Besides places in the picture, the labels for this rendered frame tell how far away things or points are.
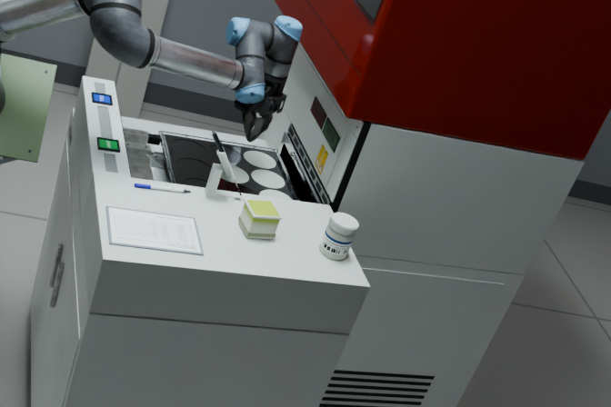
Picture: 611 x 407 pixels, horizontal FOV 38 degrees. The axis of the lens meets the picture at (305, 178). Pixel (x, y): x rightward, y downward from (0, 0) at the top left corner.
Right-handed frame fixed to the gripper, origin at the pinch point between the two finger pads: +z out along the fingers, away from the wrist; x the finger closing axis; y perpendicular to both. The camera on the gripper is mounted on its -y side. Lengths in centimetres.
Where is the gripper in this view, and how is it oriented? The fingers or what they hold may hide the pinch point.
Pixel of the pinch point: (248, 138)
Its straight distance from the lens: 248.6
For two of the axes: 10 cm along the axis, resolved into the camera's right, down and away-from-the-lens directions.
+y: 5.0, -2.5, 8.3
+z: -3.1, 8.4, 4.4
